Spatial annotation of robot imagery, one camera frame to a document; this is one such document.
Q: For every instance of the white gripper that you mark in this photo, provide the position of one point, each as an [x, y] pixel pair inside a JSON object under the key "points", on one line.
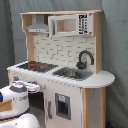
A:
{"points": [[32, 88]]}

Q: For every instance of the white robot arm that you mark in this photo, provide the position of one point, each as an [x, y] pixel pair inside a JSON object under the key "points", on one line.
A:
{"points": [[18, 116]]}

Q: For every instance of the wooden toy kitchen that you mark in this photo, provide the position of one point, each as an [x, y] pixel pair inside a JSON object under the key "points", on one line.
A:
{"points": [[64, 52]]}

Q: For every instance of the black stovetop red burners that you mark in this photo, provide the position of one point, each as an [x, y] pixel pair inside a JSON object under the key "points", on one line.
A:
{"points": [[38, 66]]}

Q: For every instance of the white dishwasher door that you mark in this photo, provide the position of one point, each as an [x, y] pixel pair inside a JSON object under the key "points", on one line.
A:
{"points": [[63, 106]]}

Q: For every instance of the grey metal sink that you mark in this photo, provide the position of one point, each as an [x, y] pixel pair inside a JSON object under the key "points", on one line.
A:
{"points": [[72, 73]]}

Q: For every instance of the black toy faucet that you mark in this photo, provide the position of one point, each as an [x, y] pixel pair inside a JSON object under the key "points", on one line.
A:
{"points": [[82, 63]]}

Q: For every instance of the grey range hood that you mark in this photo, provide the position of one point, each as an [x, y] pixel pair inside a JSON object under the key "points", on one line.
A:
{"points": [[39, 26]]}

